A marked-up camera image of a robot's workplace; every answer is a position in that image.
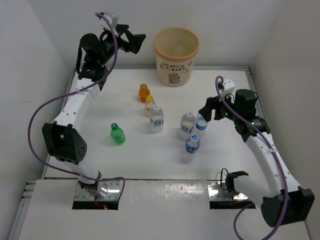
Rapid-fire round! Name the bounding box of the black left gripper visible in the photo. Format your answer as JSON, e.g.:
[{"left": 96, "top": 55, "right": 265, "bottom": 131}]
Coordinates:
[{"left": 97, "top": 24, "right": 145, "bottom": 66}]

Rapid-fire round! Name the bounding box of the metal base plate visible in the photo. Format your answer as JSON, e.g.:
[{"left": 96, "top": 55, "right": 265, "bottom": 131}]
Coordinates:
[
  {"left": 74, "top": 180, "right": 122, "bottom": 202},
  {"left": 207, "top": 180, "right": 248, "bottom": 202}
]

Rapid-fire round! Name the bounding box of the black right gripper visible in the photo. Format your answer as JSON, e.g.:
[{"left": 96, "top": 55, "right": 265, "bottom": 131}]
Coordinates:
[{"left": 198, "top": 90, "right": 240, "bottom": 122}]

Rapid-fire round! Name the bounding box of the yellow cap small bottle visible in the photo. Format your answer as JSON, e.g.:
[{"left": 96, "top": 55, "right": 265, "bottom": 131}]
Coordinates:
[{"left": 145, "top": 95, "right": 156, "bottom": 117}]

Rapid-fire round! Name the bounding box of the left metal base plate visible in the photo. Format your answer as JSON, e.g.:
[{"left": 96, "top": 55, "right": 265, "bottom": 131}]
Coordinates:
[{"left": 74, "top": 180, "right": 122, "bottom": 202}]

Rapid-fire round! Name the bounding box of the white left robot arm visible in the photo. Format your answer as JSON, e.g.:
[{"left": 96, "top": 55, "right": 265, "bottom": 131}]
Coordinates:
[{"left": 42, "top": 24, "right": 146, "bottom": 196}]

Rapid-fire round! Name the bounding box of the clear bottle blue label tall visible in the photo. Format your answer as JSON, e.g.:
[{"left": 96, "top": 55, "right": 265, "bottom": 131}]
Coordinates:
[{"left": 194, "top": 113, "right": 208, "bottom": 138}]

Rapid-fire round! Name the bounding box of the orange juice bottle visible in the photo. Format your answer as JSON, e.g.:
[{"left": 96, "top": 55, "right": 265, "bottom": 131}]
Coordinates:
[{"left": 138, "top": 83, "right": 151, "bottom": 104}]

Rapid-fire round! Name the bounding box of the green plastic bottle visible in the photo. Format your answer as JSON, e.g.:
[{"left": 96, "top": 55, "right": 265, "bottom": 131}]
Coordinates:
[{"left": 110, "top": 123, "right": 126, "bottom": 145}]

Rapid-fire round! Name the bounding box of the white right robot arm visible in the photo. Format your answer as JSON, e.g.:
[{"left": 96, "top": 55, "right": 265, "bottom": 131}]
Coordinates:
[{"left": 199, "top": 89, "right": 315, "bottom": 228}]

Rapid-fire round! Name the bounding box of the clear bottle orange blue label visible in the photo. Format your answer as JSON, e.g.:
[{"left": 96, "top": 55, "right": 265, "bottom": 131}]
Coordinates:
[{"left": 179, "top": 111, "right": 197, "bottom": 140}]

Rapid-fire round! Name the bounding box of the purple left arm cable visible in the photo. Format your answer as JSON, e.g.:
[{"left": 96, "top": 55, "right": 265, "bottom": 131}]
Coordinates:
[{"left": 27, "top": 12, "right": 125, "bottom": 200}]

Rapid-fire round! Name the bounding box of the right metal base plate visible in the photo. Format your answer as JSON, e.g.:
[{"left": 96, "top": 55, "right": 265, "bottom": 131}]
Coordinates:
[{"left": 207, "top": 180, "right": 248, "bottom": 202}]

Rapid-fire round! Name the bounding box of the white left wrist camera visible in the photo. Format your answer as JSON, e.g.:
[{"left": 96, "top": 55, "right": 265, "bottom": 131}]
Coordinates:
[{"left": 95, "top": 11, "right": 119, "bottom": 30}]

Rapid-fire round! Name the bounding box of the beige capybara plastic bin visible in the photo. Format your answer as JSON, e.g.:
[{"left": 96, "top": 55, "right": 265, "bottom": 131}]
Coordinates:
[{"left": 154, "top": 27, "right": 200, "bottom": 87}]

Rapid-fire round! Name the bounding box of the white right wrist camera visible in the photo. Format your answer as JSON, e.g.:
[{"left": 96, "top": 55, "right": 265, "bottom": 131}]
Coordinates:
[{"left": 218, "top": 78, "right": 235, "bottom": 98}]

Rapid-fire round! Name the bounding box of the blue label Pocari bottle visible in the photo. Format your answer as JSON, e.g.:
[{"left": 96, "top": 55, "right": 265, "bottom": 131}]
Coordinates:
[{"left": 183, "top": 134, "right": 201, "bottom": 162}]

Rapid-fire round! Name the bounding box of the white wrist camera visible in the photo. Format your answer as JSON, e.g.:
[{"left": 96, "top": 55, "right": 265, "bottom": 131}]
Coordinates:
[
  {"left": 95, "top": 11, "right": 119, "bottom": 30},
  {"left": 218, "top": 78, "right": 235, "bottom": 98}
]

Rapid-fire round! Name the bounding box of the clear bottle QR cap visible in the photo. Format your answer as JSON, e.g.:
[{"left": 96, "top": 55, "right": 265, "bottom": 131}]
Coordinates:
[{"left": 149, "top": 105, "right": 164, "bottom": 133}]

